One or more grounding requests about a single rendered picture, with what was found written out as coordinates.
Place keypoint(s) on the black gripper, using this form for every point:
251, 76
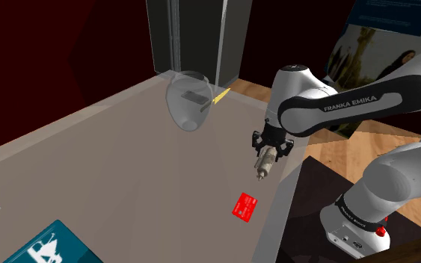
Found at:
274, 135

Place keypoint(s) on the grey cylindrical tool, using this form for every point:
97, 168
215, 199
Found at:
265, 163

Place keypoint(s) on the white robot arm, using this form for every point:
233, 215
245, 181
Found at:
345, 105

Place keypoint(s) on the red card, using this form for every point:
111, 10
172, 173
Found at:
244, 207

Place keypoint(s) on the dark robot stand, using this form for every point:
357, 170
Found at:
306, 204

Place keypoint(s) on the yellow pencil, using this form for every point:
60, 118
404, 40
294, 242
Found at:
220, 96

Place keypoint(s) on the dark grey phone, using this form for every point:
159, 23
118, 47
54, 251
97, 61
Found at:
194, 97

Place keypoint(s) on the clear glass bowl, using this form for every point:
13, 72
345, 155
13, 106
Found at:
181, 116

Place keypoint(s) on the dark grey refrigerator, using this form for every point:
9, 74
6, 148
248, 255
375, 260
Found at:
199, 36

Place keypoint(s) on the teal book with white print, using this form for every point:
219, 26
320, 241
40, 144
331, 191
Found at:
55, 244

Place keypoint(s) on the wall picture with woman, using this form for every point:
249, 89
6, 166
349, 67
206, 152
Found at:
368, 54

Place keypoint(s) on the dark blue wall poster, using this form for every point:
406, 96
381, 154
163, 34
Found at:
392, 14

